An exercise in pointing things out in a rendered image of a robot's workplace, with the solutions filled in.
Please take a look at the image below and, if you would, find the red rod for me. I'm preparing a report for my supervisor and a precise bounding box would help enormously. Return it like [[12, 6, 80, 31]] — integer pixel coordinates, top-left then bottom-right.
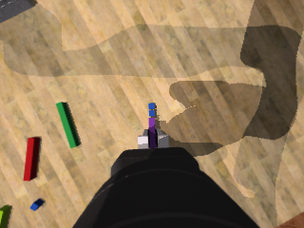
[[24, 137, 40, 181]]

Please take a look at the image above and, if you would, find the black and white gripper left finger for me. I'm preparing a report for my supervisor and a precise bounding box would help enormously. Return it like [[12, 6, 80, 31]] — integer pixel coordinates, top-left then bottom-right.
[[138, 129, 150, 149]]

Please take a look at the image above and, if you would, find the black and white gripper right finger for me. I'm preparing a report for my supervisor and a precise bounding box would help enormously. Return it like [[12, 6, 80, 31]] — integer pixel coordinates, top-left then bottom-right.
[[155, 128, 169, 148]]

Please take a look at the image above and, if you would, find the small blue block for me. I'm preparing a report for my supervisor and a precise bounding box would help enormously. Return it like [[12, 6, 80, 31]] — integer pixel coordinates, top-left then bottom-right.
[[30, 199, 44, 211], [148, 104, 155, 109]]

